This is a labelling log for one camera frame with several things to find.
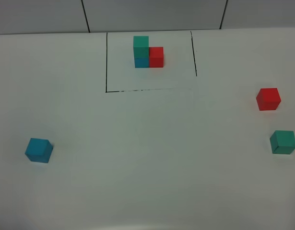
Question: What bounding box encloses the blue template block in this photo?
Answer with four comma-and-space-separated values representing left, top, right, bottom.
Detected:
134, 58, 149, 68

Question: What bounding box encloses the red template block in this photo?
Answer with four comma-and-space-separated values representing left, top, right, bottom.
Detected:
149, 47, 164, 68

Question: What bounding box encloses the green template block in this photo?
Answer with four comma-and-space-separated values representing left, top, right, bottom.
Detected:
133, 36, 149, 58

